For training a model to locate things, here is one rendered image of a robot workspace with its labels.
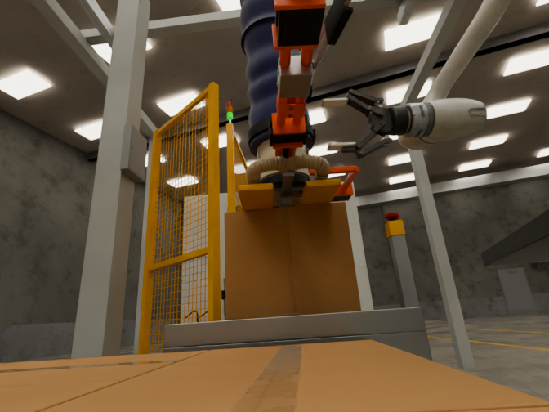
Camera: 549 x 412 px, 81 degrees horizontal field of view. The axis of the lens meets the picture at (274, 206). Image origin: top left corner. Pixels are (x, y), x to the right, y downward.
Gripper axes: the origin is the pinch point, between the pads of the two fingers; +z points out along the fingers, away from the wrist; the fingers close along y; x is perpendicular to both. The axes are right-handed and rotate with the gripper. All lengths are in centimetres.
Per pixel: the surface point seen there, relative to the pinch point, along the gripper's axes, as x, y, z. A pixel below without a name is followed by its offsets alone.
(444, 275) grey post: 283, 16, -176
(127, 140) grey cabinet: 94, -57, 97
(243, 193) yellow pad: 10.3, 14.1, 24.0
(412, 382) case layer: -41, 54, 6
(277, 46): -31.6, 5.2, 14.7
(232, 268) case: 28, 32, 29
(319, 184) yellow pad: 8.4, 13.5, 2.7
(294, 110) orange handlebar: -11.5, 3.4, 10.3
